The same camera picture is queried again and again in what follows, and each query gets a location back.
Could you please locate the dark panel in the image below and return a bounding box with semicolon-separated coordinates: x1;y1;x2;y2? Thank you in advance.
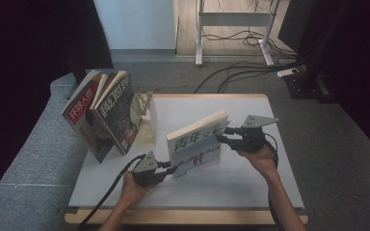
277;0;316;54

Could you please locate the white power strip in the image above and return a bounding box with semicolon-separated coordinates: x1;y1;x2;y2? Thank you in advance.
277;67;301;79

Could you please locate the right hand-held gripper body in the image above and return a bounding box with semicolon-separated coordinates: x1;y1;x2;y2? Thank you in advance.
233;115;278;154

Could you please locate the black stand with base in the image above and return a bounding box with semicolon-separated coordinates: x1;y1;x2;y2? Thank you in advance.
283;0;355;104
66;61;90;97

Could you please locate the black floor cable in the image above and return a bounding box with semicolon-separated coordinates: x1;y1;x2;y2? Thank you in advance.
216;66;282;94
193;60;304;94

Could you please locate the black curtain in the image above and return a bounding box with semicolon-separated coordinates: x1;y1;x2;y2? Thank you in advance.
0;0;115;215
333;0;370;167

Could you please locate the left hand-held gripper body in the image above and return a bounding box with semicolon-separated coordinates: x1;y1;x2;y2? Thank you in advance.
131;150;168;189

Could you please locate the white green-print magazine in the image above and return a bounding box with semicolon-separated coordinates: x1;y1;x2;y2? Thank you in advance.
166;110;231;180

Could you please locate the person's right hand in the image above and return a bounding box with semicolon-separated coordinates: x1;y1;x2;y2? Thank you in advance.
236;144;278;181

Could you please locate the person's left hand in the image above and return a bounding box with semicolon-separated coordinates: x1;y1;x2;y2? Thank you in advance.
120;172;157;209

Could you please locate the portrait cover magazine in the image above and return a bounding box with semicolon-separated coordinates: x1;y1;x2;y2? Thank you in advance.
61;69;115;164

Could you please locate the tangle of black cables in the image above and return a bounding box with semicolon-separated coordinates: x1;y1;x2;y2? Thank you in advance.
201;29;300;62

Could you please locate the beige expandable book rack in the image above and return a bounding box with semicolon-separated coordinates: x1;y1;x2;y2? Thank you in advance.
131;91;159;148

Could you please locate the red-brown cover magazine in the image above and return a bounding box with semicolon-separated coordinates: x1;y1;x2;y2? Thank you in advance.
90;70;123;110

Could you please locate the white metal desk frame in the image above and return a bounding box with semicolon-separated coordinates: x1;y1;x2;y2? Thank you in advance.
195;0;280;67

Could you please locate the thick black gripper cable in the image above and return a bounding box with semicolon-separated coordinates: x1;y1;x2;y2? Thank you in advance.
76;153;147;231

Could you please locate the dark blue cover magazine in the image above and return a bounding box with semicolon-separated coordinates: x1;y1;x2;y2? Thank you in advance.
90;70;143;156

